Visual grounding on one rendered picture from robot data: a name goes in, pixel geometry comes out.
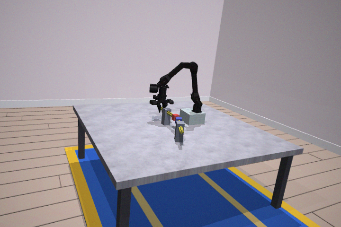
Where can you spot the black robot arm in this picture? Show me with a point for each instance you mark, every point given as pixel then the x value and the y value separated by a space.
pixel 162 84

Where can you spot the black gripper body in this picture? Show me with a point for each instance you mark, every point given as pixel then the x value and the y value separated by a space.
pixel 161 99

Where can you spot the yellow square bar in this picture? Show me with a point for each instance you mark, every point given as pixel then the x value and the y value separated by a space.
pixel 166 116

